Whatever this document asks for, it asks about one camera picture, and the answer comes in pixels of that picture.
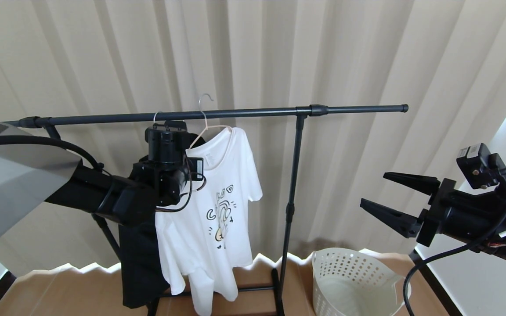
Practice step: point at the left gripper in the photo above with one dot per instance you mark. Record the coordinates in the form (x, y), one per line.
(195, 169)

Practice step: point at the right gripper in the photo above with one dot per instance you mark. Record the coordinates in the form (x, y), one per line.
(464, 215)

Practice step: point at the pink clothes hanger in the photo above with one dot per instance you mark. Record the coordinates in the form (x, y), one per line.
(204, 115)
(155, 117)

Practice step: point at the white garment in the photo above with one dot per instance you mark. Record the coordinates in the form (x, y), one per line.
(204, 245)

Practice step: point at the black shorts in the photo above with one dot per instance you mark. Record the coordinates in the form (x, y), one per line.
(141, 272)

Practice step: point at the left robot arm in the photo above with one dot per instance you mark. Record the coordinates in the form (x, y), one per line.
(16, 188)

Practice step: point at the white laundry basket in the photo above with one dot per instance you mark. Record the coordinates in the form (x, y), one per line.
(345, 272)

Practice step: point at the black clothes rack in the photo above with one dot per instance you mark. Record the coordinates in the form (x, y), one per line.
(345, 109)

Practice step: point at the beige curtain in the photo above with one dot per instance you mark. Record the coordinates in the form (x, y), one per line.
(367, 52)

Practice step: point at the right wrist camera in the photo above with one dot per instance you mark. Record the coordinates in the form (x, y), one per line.
(481, 166)

